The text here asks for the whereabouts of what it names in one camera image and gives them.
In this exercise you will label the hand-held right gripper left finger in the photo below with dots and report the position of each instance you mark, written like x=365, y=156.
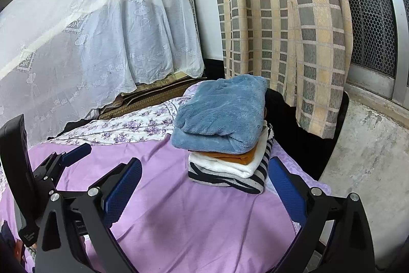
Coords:
x=124, y=186

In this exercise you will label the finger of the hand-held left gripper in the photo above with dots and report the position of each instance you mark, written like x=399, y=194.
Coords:
x=76, y=151

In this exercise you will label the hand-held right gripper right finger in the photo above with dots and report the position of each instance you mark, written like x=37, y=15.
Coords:
x=286, y=193

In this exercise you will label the blue fleece jacket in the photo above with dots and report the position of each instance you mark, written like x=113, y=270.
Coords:
x=217, y=110

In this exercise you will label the black white striped garment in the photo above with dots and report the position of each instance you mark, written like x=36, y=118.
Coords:
x=255, y=177

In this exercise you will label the orange folded garment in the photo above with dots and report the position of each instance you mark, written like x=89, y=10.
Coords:
x=236, y=158

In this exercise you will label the white folded garment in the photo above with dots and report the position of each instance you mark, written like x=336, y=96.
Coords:
x=230, y=168

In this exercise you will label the white purple floral bedsheet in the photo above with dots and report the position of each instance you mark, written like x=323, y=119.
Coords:
x=134, y=126

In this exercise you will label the dark navy folded cloth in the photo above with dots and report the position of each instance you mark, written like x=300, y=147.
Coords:
x=6, y=237

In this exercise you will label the pink purple blanket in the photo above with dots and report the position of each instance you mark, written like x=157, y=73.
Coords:
x=191, y=221

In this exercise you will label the brown woven mats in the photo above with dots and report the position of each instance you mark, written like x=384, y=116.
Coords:
x=143, y=100

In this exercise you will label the white lace cloth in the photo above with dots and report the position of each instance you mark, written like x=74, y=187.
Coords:
x=96, y=36

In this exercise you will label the beige grey checked curtain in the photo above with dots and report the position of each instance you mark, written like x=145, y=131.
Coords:
x=271, y=20

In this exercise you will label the metal mesh window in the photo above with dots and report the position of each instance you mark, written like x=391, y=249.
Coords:
x=367, y=20

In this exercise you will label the grey slotted metal post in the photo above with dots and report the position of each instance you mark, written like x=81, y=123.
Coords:
x=191, y=20

